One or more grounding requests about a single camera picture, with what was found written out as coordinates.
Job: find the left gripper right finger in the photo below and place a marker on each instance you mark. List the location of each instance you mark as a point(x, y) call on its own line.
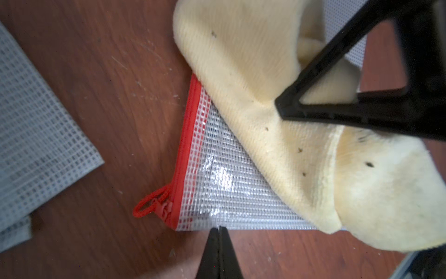
point(228, 263)

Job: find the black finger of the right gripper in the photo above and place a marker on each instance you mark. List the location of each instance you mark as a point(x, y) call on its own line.
point(417, 108)

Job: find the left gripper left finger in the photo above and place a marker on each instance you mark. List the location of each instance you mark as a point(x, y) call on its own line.
point(209, 267)

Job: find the yellow cleaning cloth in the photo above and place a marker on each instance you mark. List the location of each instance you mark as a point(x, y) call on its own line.
point(383, 188)

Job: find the red zipper mesh document bag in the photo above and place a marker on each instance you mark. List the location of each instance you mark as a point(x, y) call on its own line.
point(215, 182)

